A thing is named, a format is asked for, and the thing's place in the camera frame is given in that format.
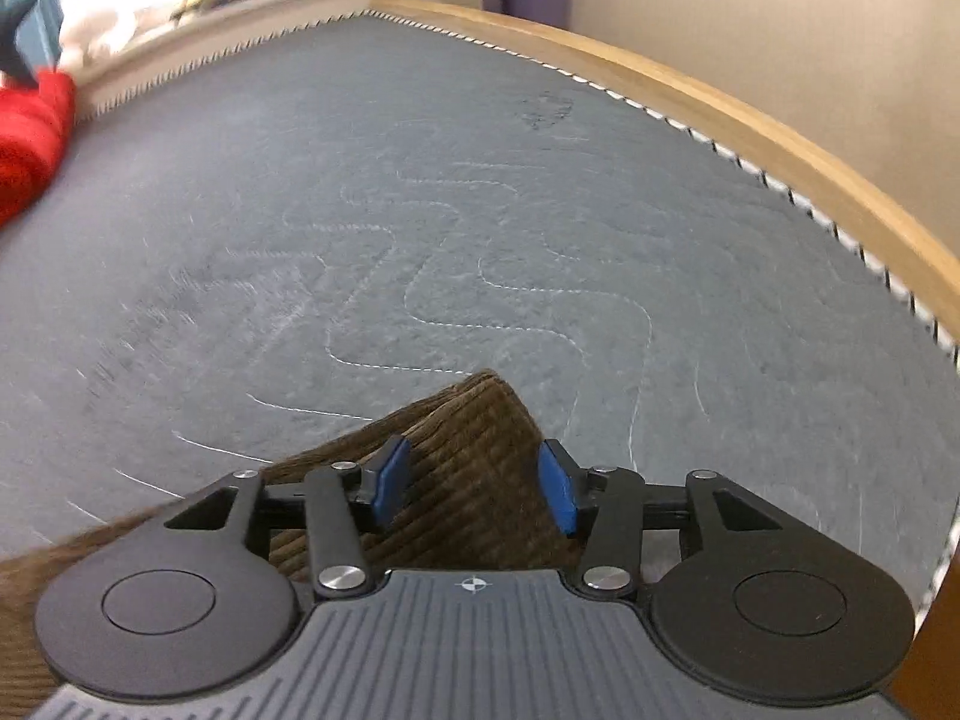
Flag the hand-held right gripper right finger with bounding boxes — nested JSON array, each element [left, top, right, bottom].
[[537, 437, 797, 604]]

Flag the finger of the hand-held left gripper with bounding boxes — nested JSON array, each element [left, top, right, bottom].
[[0, 0, 42, 87]]

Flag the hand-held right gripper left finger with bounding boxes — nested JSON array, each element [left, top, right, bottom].
[[145, 433, 413, 602]]

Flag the brown corduroy pants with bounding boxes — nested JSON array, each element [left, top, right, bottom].
[[0, 369, 593, 720]]

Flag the white plush toy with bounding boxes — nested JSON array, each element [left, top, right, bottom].
[[56, 6, 162, 74]]

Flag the red cloth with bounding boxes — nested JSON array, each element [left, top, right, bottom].
[[0, 71, 78, 230]]

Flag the grey quilted mattress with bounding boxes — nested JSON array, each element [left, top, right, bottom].
[[0, 11, 960, 601]]

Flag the wooden bed frame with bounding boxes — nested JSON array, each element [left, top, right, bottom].
[[75, 0, 960, 720]]

